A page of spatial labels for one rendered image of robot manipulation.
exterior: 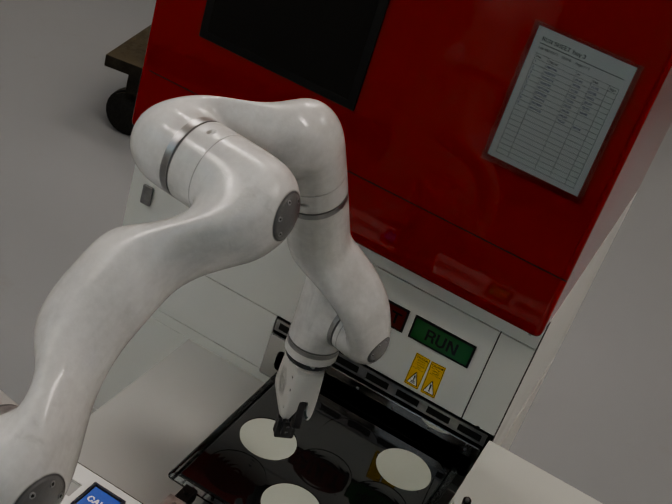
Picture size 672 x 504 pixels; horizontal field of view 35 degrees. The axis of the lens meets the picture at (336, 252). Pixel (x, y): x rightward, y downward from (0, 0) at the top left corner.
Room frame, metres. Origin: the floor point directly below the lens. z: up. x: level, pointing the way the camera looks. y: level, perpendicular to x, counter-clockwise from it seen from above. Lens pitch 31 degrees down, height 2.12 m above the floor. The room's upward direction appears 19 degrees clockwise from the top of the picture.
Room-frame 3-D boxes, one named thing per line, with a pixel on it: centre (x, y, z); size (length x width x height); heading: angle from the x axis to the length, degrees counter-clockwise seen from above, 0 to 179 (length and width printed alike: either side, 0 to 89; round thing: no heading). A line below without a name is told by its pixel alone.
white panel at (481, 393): (1.63, 0.02, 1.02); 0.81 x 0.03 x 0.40; 72
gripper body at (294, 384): (1.34, -0.01, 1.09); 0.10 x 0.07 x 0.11; 19
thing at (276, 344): (1.56, -0.15, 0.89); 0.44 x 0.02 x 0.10; 72
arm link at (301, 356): (1.34, -0.01, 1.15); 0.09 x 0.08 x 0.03; 19
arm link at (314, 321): (1.33, -0.02, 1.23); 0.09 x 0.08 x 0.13; 57
